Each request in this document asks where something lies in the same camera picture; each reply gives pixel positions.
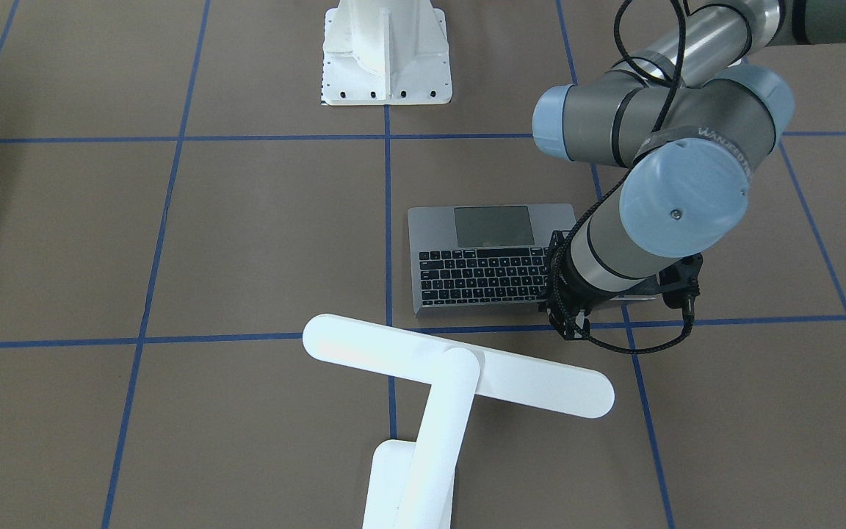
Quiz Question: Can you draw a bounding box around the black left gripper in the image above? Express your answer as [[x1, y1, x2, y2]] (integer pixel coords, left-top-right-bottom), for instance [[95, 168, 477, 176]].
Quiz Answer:
[[543, 231, 615, 341]]

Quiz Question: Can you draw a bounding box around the grey laptop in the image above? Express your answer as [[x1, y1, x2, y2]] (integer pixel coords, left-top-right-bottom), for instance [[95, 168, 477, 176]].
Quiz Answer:
[[407, 204, 659, 318]]

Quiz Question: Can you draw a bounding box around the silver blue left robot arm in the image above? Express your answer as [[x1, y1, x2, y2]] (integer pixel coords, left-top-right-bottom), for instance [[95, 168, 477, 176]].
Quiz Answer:
[[532, 1, 846, 341]]

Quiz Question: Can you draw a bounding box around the white desk lamp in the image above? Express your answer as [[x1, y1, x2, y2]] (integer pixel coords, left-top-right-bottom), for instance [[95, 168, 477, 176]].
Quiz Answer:
[[302, 314, 615, 528]]

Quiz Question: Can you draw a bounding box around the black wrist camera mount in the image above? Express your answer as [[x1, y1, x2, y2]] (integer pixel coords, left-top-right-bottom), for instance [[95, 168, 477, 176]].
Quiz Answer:
[[657, 253, 703, 322]]

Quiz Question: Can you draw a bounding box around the white pedestal column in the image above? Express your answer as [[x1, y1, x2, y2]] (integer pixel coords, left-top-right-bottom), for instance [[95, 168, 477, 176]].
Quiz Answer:
[[320, 1, 453, 107]]

